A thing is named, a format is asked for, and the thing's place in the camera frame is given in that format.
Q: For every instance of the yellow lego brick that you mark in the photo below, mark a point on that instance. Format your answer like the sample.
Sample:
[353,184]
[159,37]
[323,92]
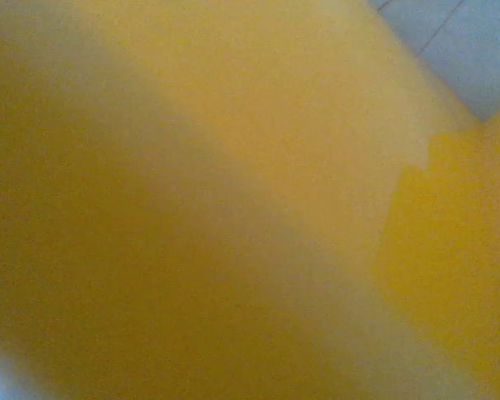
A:
[462,250]

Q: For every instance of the yellow plastic bin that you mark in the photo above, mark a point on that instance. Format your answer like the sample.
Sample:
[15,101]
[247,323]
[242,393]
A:
[191,166]

